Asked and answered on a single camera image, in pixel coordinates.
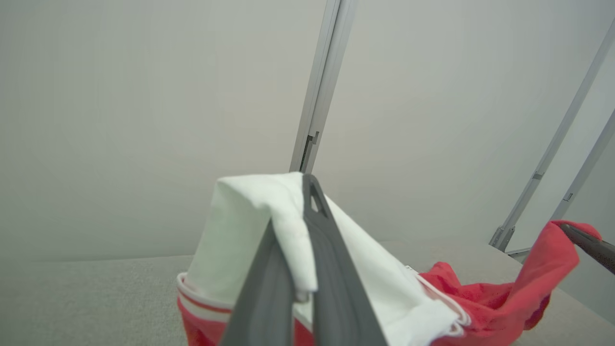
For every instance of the slanted grey partition post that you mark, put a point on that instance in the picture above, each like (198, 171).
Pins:
(586, 168)
(552, 149)

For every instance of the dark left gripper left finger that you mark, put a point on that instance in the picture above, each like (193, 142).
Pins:
(264, 307)

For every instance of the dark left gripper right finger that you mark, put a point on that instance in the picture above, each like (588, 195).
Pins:
(336, 298)

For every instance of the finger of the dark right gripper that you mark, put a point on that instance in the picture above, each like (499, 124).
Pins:
(596, 247)

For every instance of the red white jersey shirt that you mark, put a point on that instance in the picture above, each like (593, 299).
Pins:
(375, 269)

